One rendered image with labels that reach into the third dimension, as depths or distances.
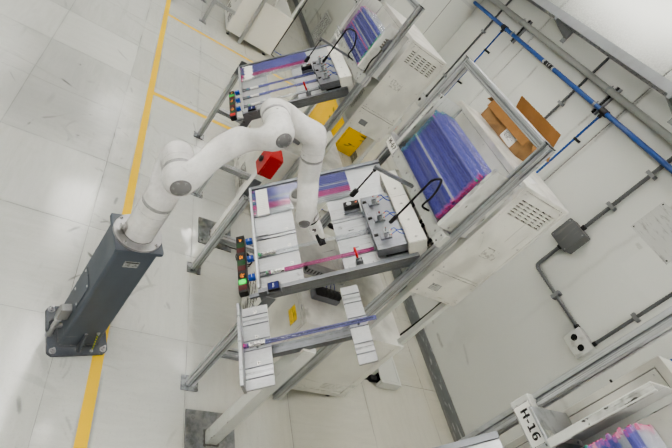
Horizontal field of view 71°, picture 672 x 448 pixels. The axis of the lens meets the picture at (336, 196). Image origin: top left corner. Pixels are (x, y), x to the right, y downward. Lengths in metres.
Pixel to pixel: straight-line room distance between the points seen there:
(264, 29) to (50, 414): 5.10
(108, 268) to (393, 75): 2.09
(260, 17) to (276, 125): 4.81
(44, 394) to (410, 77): 2.61
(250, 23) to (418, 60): 3.48
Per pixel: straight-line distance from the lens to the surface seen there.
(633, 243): 3.27
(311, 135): 1.72
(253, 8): 6.33
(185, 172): 1.67
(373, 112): 3.31
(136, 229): 1.91
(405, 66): 3.21
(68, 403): 2.38
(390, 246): 2.06
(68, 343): 2.45
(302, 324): 2.31
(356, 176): 2.49
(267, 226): 2.32
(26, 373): 2.40
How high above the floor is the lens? 2.07
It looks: 26 degrees down
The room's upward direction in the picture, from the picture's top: 41 degrees clockwise
